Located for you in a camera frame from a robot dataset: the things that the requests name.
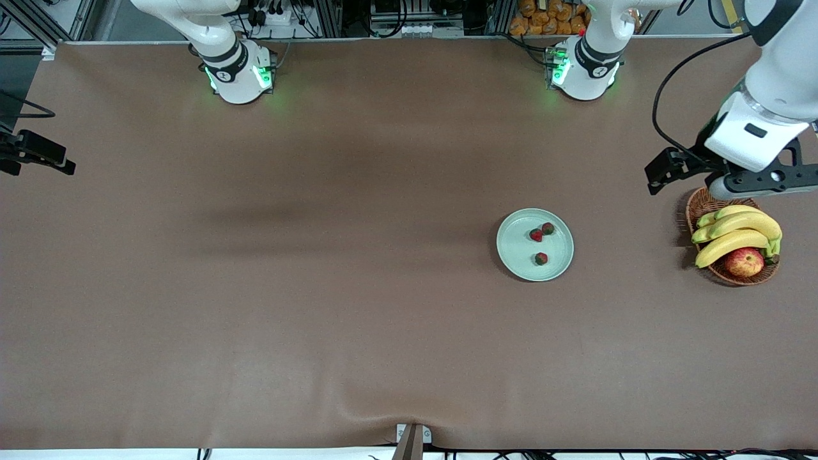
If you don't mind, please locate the white power strip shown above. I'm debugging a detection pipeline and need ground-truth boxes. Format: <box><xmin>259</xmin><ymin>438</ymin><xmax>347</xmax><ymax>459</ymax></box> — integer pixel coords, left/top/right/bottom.
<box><xmin>246</xmin><ymin>0</ymin><xmax>301</xmax><ymax>27</ymax></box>

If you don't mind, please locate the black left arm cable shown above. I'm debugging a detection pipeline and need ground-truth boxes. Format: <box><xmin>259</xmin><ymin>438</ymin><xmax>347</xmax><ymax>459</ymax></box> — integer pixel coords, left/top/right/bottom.
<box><xmin>652</xmin><ymin>32</ymin><xmax>755</xmax><ymax>164</ymax></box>

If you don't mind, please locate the orange bread pile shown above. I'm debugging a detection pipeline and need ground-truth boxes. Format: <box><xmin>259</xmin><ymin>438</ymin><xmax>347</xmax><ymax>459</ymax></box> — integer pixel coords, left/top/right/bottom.
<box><xmin>508</xmin><ymin>0</ymin><xmax>592</xmax><ymax>36</ymax></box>

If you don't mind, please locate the grey metal camera post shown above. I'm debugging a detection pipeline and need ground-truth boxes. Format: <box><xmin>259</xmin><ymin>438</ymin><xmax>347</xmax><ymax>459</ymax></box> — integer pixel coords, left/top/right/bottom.
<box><xmin>391</xmin><ymin>423</ymin><xmax>433</xmax><ymax>460</ymax></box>

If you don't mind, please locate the aluminium frame profile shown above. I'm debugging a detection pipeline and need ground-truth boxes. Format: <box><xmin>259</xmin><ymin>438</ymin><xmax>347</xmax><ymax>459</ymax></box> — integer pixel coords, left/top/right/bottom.
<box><xmin>0</xmin><ymin>0</ymin><xmax>96</xmax><ymax>61</ymax></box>

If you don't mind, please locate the pale green round plate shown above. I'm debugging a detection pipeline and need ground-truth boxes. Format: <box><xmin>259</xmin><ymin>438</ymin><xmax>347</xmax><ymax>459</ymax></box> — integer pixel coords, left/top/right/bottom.
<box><xmin>497</xmin><ymin>208</ymin><xmax>575</xmax><ymax>282</ymax></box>

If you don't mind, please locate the red yellow apple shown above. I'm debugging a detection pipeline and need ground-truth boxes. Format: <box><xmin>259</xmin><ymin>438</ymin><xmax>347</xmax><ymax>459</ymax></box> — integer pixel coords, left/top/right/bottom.
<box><xmin>724</xmin><ymin>247</ymin><xmax>766</xmax><ymax>278</ymax></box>

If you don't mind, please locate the brown table mat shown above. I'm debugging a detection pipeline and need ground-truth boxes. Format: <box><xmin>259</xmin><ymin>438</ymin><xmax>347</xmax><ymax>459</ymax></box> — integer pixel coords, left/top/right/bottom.
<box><xmin>0</xmin><ymin>35</ymin><xmax>818</xmax><ymax>451</ymax></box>

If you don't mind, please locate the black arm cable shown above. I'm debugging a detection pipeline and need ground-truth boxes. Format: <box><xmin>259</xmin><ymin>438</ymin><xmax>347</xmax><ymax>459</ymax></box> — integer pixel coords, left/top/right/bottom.
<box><xmin>0</xmin><ymin>89</ymin><xmax>57</xmax><ymax>119</ymax></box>
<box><xmin>652</xmin><ymin>32</ymin><xmax>755</xmax><ymax>164</ymax></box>

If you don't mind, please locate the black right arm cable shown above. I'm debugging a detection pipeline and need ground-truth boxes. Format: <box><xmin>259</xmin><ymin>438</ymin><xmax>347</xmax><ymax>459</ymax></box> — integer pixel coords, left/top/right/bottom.
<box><xmin>0</xmin><ymin>89</ymin><xmax>57</xmax><ymax>119</ymax></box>

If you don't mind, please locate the white left camera mount block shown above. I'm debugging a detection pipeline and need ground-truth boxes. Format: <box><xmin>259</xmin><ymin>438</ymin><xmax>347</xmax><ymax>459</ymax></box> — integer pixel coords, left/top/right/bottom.
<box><xmin>721</xmin><ymin>93</ymin><xmax>811</xmax><ymax>173</ymax></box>

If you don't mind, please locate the brown wicker basket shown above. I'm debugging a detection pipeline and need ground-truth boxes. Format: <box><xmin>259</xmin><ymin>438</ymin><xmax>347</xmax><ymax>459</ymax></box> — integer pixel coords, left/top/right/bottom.
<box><xmin>685</xmin><ymin>187</ymin><xmax>780</xmax><ymax>286</ymax></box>

